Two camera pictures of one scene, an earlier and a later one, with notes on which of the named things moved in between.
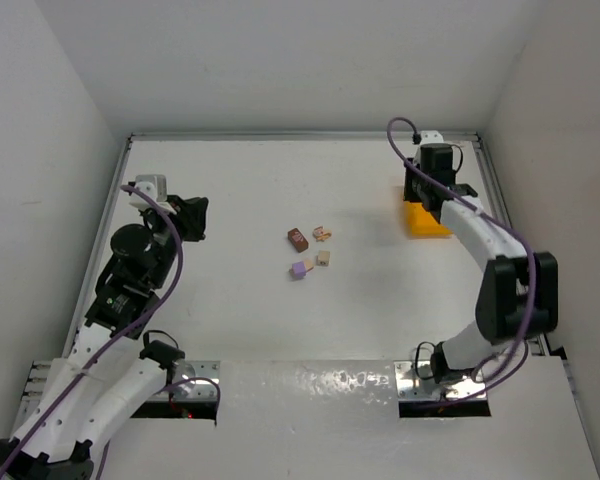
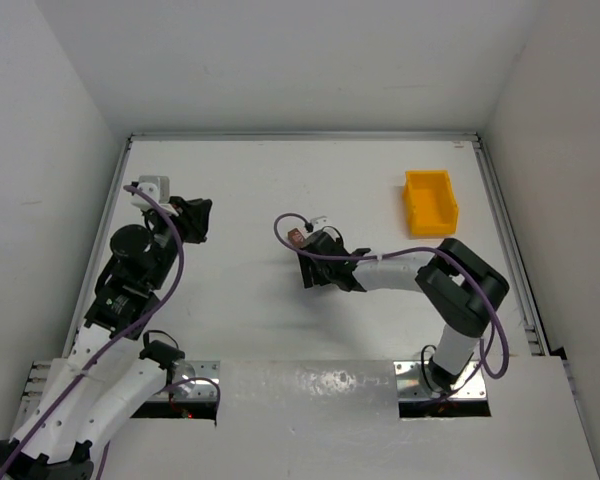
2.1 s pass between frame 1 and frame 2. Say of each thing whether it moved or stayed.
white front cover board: stayed
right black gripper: moved
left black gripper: stayed
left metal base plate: stayed
